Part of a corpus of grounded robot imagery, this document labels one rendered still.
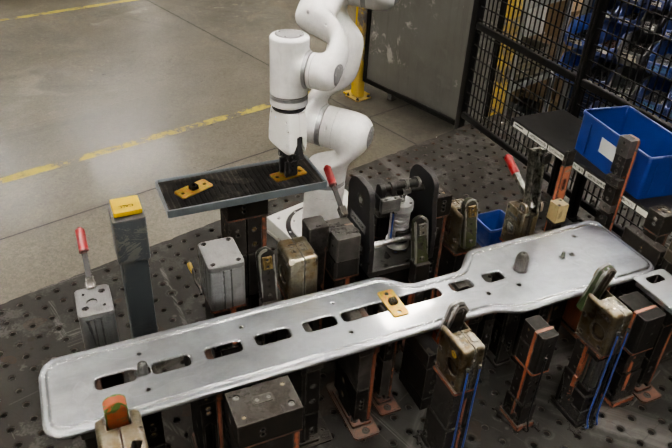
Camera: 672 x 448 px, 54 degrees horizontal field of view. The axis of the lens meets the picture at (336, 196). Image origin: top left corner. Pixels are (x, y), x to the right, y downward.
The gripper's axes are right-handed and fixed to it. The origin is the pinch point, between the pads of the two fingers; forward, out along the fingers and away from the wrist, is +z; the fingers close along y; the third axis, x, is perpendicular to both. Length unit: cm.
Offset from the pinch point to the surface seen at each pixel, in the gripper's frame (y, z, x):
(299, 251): 17.8, 10.7, -7.2
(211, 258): 14.5, 7.6, -26.3
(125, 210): -3.5, 2.6, -37.6
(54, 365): 17, 19, -60
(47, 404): 25, 19, -63
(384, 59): -220, 81, 201
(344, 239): 18.7, 10.9, 4.0
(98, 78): -360, 118, 45
